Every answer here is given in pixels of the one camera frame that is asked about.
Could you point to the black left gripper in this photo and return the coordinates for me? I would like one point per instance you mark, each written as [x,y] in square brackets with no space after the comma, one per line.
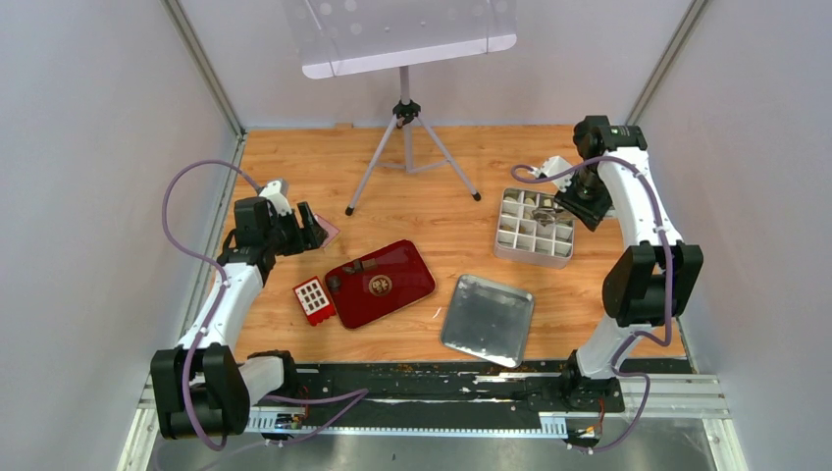
[301,226]

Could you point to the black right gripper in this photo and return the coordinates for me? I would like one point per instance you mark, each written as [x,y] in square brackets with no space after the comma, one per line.
[581,209]

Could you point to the pink square card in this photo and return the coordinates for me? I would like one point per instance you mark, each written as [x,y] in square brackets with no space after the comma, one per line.
[331,230]

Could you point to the steel tongs with white hinge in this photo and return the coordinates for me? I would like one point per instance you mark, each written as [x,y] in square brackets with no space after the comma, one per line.
[546,216]

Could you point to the divided silver tin box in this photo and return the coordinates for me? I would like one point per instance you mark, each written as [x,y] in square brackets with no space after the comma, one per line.
[521,237]

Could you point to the dark red chocolate tray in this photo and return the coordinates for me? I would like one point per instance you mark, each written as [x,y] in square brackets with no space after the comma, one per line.
[402,278]

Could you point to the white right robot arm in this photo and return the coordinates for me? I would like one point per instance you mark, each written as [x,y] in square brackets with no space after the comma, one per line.
[652,280]

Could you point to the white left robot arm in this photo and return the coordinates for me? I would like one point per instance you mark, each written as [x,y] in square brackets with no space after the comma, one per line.
[200,390]

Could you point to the dark chocolate piece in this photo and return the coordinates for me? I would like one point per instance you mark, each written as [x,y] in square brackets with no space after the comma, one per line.
[360,266]

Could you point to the red grid mould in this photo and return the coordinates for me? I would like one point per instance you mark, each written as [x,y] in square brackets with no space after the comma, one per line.
[314,301]

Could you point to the grey tripod stand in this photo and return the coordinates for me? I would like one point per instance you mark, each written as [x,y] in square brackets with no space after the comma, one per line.
[405,114]

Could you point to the silver tin lid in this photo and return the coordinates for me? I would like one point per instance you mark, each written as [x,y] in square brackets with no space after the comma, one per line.
[488,320]

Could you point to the clear acrylic panel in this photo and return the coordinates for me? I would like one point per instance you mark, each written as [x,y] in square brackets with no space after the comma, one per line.
[342,38]

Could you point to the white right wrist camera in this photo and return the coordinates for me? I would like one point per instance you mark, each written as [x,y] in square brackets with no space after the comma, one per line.
[556,165]

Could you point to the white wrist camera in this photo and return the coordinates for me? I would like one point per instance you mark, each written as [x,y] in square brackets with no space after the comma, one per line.
[556,165]
[275,191]

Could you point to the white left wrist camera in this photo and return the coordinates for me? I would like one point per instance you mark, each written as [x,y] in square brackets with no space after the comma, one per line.
[275,191]

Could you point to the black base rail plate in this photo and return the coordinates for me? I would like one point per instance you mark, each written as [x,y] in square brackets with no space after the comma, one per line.
[455,395]

